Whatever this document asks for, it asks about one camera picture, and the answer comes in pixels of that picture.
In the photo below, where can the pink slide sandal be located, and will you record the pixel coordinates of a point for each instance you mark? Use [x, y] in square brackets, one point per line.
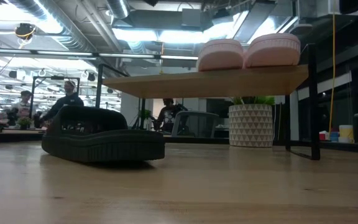
[272, 51]
[219, 56]

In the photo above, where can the black slide sandal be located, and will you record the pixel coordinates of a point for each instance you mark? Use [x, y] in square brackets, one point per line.
[104, 146]

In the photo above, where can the wooden shelf with metal legs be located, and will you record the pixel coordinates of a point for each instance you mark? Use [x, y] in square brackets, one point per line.
[213, 82]

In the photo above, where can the person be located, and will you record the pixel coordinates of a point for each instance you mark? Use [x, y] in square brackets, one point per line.
[23, 105]
[169, 116]
[67, 102]

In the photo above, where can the grey office chair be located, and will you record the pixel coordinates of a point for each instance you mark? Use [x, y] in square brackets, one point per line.
[194, 124]

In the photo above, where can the small green desk plant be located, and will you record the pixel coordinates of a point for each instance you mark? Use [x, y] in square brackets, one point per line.
[25, 122]
[145, 116]

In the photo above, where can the green plant in patterned pot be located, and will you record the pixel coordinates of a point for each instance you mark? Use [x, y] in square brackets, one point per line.
[250, 127]

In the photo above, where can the linear ceiling light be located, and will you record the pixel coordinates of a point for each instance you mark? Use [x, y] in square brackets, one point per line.
[73, 53]

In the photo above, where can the red container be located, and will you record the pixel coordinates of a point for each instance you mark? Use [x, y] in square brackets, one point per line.
[322, 136]

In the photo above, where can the blue container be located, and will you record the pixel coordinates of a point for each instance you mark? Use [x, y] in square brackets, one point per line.
[334, 137]

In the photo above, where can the yellow and white tub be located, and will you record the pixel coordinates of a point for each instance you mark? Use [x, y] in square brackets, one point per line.
[346, 133]

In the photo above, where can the black ceiling-mounted device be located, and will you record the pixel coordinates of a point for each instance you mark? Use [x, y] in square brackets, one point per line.
[25, 31]

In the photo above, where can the silver ventilation duct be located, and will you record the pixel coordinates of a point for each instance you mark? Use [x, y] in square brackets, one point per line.
[57, 21]

